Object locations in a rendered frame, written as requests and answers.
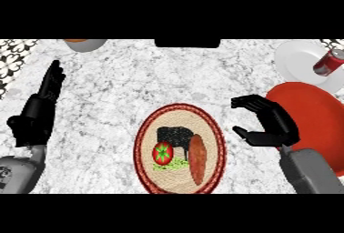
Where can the black white patterned tile panel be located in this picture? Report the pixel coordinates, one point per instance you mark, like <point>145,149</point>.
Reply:
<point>12,59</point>

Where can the red can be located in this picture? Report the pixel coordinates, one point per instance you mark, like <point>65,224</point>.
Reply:
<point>329,62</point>

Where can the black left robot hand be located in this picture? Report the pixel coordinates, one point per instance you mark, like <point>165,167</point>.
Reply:
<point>37,109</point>

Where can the oval beige red-rimmed placemat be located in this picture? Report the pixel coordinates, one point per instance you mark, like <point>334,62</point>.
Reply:
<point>180,176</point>

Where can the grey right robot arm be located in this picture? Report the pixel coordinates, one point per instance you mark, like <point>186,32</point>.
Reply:
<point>309,171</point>

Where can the grey cup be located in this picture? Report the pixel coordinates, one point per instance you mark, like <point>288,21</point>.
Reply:
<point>84,45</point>

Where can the black appliance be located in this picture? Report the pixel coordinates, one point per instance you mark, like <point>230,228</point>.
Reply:
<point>187,43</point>

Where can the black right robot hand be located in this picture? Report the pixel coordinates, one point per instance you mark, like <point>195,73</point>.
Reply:
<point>273,121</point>

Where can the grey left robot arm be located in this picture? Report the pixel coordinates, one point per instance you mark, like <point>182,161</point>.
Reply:
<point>19,170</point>

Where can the red bowl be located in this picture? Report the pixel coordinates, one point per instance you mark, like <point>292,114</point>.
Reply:
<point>319,115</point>

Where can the red tomato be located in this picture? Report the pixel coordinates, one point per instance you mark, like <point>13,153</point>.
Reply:
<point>162,153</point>

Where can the white plate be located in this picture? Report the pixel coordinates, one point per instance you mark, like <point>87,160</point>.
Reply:
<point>298,59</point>

